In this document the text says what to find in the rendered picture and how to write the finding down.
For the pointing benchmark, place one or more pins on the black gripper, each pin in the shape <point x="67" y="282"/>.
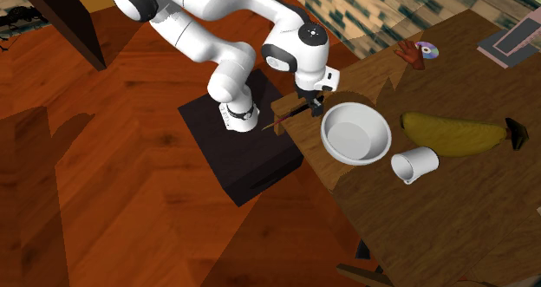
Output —
<point x="305" y="96"/>

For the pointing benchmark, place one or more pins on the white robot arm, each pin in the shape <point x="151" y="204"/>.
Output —
<point x="219" y="32"/>

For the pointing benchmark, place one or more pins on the dark slender pen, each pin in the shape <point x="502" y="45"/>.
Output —
<point x="284" y="118"/>

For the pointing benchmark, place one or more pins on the white bowl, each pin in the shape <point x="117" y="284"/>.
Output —
<point x="355" y="136"/>

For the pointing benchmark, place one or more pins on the dark robot stand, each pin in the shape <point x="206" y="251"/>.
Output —
<point x="236" y="159"/>

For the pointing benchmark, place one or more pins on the white cup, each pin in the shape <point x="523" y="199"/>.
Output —
<point x="418" y="161"/>

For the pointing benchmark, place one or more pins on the shiny compact disc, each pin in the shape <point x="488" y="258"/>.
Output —
<point x="429" y="50"/>

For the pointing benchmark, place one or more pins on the yellow banana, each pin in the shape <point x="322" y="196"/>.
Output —
<point x="452" y="136"/>

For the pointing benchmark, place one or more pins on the wooden table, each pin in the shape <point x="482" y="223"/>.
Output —
<point x="431" y="227"/>

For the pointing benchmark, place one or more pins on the grey book with pink edge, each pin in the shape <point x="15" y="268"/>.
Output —
<point x="513" y="41"/>

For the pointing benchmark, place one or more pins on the dark wooden furniture leg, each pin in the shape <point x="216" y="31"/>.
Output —
<point x="63" y="20"/>

